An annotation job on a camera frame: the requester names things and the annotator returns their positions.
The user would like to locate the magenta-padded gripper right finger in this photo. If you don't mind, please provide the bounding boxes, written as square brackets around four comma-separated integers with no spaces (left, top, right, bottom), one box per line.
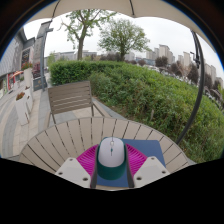
[124,143,171,190]

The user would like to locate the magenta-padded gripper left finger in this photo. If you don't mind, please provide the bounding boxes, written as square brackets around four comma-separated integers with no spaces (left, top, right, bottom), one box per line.
[54,144,100,190]

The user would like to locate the white and green computer mouse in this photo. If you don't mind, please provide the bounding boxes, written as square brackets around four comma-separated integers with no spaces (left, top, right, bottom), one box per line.
[95,136,128,181]

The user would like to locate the blue rectangular mouse pad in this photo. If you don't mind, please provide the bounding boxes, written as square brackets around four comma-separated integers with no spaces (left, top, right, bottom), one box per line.
[96,138,167,189]

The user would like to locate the brown slatted outdoor chair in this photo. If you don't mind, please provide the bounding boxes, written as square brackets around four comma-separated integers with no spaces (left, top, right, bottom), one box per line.
[46,80,111,126]

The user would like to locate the white box flower planter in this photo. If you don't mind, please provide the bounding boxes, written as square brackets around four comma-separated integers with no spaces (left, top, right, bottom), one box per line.
[14,91,34,126]

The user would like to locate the dark curved umbrella pole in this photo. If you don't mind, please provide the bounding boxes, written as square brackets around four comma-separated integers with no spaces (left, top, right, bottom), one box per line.
[175,30,205,146]

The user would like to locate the tall white flower planter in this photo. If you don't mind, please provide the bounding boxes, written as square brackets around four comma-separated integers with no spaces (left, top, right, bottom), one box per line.
[21,61,35,90]

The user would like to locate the distant high-rise buildings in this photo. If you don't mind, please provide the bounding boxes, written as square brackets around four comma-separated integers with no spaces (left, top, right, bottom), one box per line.
[124,43,224,92]

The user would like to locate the tall grey sign pillar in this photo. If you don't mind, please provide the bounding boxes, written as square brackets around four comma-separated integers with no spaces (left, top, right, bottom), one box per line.
[31,20,55,92]

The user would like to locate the grey shopfront building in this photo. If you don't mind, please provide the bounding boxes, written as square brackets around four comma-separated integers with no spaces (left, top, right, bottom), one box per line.
[0,28,36,98]

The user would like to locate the leaning thin-crowned tree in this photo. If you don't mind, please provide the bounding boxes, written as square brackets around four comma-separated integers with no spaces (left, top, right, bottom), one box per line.
[59,9,116,61]

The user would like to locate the round-crowned green tree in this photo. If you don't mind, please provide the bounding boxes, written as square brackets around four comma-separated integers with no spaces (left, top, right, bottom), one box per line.
[97,18,151,62]

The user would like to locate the beige umbrella canopy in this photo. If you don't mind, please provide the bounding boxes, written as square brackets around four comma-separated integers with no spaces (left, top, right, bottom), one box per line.
[26,0,216,46]

